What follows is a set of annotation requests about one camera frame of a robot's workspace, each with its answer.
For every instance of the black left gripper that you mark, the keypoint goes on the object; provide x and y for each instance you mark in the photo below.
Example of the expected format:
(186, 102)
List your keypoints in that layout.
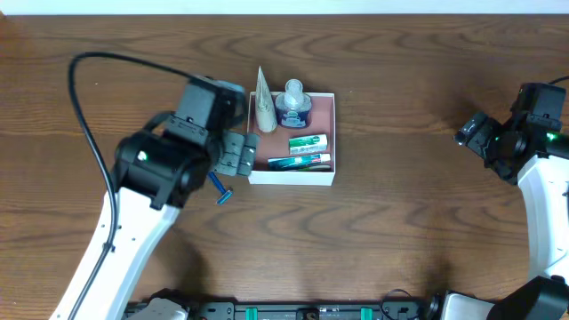
(237, 156)

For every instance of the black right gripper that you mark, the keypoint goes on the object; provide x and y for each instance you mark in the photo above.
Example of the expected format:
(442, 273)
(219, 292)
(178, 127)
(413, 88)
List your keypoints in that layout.
(471, 134)

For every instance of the white squeeze tube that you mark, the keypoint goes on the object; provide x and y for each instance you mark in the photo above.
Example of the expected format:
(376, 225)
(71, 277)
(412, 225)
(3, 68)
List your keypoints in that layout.
(264, 106)

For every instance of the clear bottle blue label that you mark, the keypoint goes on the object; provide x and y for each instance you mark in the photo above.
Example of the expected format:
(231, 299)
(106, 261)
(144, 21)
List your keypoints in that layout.
(293, 106)

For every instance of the small toothpaste tube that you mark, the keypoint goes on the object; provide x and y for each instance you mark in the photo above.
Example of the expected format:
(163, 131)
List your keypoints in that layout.
(297, 162)

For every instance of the blue razor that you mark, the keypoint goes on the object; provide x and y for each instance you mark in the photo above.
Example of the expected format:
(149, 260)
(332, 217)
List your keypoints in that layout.
(225, 193)

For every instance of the white box pink inside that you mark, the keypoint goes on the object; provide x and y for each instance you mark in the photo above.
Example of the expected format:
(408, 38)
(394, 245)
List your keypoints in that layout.
(276, 144)

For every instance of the green white soap packet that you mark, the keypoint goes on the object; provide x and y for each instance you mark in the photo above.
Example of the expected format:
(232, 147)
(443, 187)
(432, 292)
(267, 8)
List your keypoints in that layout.
(308, 144)

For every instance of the green white toothbrush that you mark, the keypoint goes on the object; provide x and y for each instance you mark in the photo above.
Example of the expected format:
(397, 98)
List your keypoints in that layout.
(314, 168)

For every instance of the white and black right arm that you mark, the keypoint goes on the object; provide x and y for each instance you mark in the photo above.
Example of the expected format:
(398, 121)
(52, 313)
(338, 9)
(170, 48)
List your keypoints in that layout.
(544, 186)

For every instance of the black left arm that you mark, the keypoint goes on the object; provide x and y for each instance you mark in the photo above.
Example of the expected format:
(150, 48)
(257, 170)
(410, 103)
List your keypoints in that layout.
(156, 170)

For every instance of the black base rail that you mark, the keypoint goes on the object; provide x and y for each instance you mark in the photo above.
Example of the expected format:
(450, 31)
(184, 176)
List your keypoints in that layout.
(170, 304)

